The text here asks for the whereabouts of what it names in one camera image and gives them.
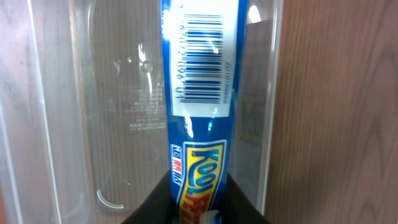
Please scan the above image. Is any clear plastic container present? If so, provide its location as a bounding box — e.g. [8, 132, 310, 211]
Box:
[0, 0, 284, 224]

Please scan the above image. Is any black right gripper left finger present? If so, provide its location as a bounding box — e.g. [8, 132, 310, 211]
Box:
[121, 171, 174, 224]

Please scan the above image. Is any blue Kool Fever box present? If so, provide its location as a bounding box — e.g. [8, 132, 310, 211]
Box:
[160, 0, 249, 223]

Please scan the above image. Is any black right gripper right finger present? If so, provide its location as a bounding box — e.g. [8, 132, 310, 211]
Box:
[222, 174, 271, 224]

